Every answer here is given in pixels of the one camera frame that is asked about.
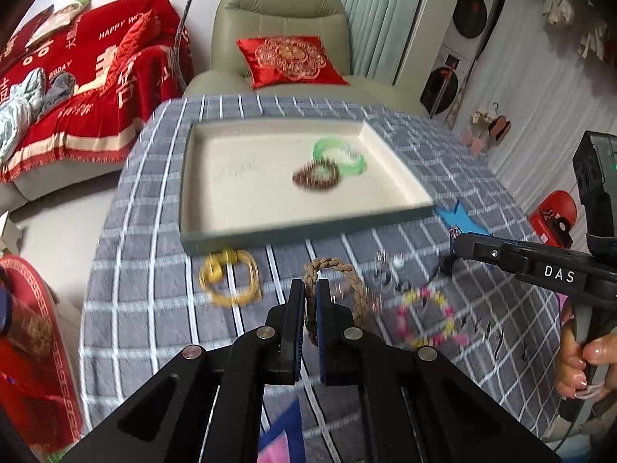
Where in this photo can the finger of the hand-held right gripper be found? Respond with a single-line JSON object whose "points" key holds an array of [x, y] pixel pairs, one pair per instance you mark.
{"points": [[482, 251]]}

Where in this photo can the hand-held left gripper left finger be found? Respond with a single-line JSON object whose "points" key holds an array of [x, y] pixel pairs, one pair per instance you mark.
{"points": [[300, 320]]}

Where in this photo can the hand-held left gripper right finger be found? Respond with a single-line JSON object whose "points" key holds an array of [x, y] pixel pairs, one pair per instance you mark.
{"points": [[322, 337]]}

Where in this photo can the silver hair clip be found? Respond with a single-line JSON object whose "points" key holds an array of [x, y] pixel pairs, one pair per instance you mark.
{"points": [[397, 263]]}

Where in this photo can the cream jewelry tray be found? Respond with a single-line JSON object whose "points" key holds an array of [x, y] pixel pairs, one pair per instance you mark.
{"points": [[241, 193]]}

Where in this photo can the person's right hand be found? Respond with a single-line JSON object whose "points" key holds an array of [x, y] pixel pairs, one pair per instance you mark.
{"points": [[600, 354]]}

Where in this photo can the blue star patch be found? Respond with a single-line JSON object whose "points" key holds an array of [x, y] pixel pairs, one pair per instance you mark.
{"points": [[458, 219]]}

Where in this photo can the red round box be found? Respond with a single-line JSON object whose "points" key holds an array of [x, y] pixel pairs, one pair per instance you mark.
{"points": [[559, 207]]}

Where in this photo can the pink and blue patch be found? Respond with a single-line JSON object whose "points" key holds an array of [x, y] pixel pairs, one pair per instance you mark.
{"points": [[284, 439]]}

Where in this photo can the grey checkered tablecloth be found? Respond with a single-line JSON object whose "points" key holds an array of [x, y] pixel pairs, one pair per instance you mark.
{"points": [[144, 270]]}

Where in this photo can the white standing air conditioner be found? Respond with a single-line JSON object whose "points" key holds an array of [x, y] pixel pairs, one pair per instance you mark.
{"points": [[462, 58]]}

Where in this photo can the pale green curtain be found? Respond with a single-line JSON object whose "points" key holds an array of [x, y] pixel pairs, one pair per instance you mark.
{"points": [[381, 19]]}

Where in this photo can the red patterned round stool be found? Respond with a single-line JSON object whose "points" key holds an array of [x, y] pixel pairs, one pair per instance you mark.
{"points": [[48, 386]]}

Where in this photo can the red embroidered cushion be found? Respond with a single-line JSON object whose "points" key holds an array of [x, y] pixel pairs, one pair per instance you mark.
{"points": [[289, 60]]}

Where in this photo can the grey sofa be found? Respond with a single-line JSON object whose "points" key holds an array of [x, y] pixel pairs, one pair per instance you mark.
{"points": [[53, 185]]}

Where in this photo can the blue disc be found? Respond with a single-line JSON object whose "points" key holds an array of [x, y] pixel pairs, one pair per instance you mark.
{"points": [[5, 304]]}

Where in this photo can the small white box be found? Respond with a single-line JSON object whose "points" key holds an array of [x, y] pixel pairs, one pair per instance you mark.
{"points": [[8, 231]]}

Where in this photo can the red blanket sofa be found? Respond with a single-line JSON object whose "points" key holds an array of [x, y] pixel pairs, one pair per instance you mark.
{"points": [[82, 106]]}

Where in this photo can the pale green armchair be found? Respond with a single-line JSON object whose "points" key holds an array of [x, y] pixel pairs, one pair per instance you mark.
{"points": [[279, 14]]}

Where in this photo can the red satin pillow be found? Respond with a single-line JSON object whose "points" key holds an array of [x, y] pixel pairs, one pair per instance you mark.
{"points": [[127, 53]]}

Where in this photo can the grey garment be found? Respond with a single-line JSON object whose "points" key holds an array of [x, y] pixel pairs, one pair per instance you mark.
{"points": [[58, 91]]}

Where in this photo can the light blue garment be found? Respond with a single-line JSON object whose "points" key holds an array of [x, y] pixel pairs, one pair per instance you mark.
{"points": [[19, 106]]}

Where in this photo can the printed picture pillow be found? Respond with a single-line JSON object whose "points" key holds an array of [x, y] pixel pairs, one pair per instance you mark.
{"points": [[62, 17]]}

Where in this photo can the dark red pillow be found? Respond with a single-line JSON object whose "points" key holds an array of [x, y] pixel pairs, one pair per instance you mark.
{"points": [[24, 38]]}

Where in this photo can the hanging wall ornaments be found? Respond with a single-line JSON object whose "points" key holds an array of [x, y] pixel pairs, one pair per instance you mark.
{"points": [[496, 128]]}

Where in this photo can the white flower wall decoration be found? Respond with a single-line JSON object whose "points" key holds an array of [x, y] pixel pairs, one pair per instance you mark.
{"points": [[561, 5]]}

